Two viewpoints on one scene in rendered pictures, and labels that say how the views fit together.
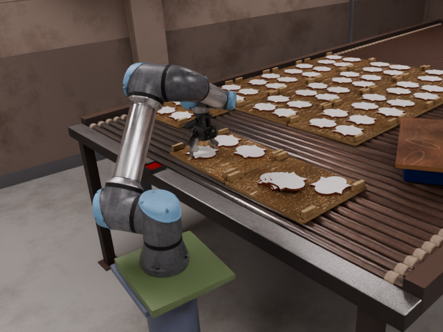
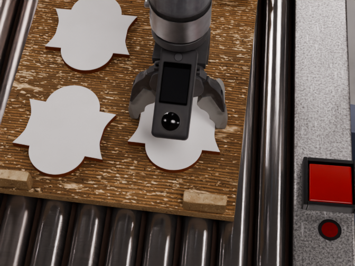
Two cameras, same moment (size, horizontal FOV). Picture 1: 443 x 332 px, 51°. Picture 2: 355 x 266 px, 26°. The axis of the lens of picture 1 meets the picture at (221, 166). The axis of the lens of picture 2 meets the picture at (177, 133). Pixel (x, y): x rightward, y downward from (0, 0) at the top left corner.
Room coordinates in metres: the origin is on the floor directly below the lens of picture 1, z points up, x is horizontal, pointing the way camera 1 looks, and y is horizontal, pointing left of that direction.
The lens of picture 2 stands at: (2.35, 0.49, 1.87)
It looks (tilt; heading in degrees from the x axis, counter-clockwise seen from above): 58 degrees down; 223
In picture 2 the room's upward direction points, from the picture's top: straight up
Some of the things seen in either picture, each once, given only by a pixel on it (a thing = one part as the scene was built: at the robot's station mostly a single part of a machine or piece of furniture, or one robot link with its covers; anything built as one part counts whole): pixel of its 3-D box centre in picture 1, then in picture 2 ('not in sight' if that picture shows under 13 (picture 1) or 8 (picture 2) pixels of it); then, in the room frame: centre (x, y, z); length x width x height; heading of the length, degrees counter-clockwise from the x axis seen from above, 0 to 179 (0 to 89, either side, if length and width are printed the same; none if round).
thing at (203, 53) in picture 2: (203, 125); (180, 49); (1.89, 0.06, 1.08); 0.09 x 0.08 x 0.12; 35
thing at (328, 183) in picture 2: (153, 167); (329, 185); (1.83, 0.30, 0.92); 0.06 x 0.06 x 0.01; 38
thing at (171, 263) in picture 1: (163, 248); not in sight; (1.17, 0.19, 0.95); 0.15 x 0.15 x 0.10
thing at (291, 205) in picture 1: (293, 185); not in sight; (1.56, -0.27, 0.93); 0.41 x 0.35 x 0.02; 37
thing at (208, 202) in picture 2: (177, 146); (204, 202); (1.99, 0.20, 0.95); 0.06 x 0.02 x 0.03; 126
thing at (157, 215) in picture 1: (159, 215); not in sight; (1.17, 0.19, 1.07); 0.13 x 0.12 x 0.14; 71
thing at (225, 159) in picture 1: (226, 154); (131, 83); (1.90, -0.03, 0.93); 0.41 x 0.35 x 0.02; 36
